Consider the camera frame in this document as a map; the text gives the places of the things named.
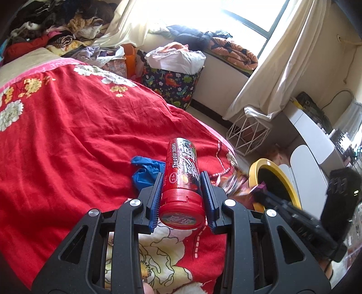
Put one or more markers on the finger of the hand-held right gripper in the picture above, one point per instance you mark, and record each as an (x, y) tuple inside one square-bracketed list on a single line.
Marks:
[(268, 199)]

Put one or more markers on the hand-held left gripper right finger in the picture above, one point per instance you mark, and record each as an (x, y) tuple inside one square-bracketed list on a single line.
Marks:
[(210, 204)]

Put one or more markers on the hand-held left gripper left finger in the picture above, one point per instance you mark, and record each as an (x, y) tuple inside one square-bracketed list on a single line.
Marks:
[(156, 204)]

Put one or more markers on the yellow trash bin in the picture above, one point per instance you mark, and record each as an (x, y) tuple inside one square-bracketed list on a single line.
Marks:
[(282, 181)]

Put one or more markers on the purple snack wrapper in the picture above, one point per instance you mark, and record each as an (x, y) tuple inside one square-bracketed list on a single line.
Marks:
[(240, 187)]

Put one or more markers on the red plastic bottle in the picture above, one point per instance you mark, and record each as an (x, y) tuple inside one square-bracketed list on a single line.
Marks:
[(181, 183)]

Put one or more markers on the person's right forearm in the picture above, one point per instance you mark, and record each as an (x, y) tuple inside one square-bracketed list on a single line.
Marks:
[(325, 267)]

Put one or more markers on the person's left hand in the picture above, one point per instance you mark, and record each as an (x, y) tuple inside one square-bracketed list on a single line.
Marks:
[(147, 289)]

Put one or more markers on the blue plastic bag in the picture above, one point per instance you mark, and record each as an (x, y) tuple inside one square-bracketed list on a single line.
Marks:
[(144, 172)]

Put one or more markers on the cardboard box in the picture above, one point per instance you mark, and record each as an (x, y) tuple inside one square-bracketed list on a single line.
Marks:
[(278, 155)]

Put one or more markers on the white chair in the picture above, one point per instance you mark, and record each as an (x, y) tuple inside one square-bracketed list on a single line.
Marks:
[(306, 166)]

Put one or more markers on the black cosmetics organizer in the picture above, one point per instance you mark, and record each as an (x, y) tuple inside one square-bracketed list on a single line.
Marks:
[(346, 147)]

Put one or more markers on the white vanity desk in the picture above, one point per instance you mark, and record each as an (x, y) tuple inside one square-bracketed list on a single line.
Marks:
[(314, 135)]

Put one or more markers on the vanity mirror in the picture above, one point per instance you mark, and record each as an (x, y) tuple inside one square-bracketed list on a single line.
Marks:
[(350, 116)]

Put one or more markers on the black bag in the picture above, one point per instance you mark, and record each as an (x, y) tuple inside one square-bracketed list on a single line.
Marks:
[(314, 110)]

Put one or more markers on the red floral blanket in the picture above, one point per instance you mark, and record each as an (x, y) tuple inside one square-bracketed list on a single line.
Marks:
[(70, 127)]

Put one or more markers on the dinosaur print laundry basket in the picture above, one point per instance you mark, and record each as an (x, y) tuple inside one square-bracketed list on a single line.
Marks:
[(172, 87)]

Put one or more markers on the cream curtain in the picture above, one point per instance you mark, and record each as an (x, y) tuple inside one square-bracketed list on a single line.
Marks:
[(282, 62), (130, 19)]

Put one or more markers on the floral storage box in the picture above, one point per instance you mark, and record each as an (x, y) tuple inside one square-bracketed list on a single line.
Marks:
[(116, 67)]

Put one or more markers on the white plastic bag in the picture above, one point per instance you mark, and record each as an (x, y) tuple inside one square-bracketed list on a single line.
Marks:
[(178, 60)]

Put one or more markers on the orange bag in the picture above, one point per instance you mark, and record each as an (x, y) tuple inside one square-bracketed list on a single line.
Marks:
[(130, 60)]

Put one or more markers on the orange patterned quilt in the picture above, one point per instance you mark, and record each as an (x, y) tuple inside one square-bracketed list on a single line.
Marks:
[(234, 53)]

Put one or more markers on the orange cloth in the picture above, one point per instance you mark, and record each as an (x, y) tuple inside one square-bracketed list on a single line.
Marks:
[(172, 48)]

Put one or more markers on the lilac white cloth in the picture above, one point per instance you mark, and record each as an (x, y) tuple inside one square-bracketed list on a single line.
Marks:
[(96, 53)]

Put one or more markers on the black jacket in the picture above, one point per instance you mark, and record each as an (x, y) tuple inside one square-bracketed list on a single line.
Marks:
[(195, 36)]

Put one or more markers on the window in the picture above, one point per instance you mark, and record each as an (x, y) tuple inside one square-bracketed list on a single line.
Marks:
[(240, 17)]

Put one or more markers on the beige pillow pink band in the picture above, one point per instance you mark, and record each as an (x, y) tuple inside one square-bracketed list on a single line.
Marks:
[(25, 63)]

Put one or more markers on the red garment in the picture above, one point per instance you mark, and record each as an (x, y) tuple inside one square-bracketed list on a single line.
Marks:
[(25, 48)]

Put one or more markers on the pile of dark clothes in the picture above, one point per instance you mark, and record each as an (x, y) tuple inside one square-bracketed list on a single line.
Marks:
[(65, 17)]

